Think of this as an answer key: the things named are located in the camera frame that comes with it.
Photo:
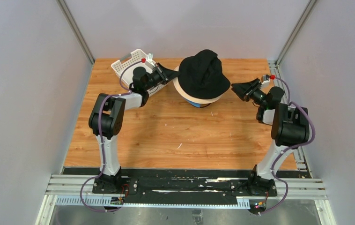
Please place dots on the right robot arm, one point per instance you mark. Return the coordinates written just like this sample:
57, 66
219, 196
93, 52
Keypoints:
290, 128

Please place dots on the beige bucket hat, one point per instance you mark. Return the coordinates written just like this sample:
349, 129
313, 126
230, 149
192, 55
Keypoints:
204, 84

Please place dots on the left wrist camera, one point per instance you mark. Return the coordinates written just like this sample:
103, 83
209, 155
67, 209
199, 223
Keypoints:
147, 59

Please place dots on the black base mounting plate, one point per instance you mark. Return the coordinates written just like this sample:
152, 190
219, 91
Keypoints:
171, 187

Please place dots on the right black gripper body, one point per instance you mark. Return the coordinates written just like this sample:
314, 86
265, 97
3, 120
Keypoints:
256, 94

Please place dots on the black hat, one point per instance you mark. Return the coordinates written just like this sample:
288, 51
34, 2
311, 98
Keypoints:
203, 57

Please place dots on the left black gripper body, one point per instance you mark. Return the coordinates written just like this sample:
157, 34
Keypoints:
157, 77

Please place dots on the blue bucket hat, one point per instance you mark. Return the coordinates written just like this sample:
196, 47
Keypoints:
198, 105

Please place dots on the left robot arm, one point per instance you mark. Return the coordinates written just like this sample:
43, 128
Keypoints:
107, 116

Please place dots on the white perforated plastic basket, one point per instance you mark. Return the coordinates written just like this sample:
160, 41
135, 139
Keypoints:
124, 67

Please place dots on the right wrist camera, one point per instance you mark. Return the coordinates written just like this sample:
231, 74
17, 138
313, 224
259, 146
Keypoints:
266, 80

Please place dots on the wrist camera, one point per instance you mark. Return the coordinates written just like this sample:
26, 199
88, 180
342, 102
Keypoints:
147, 59
266, 80

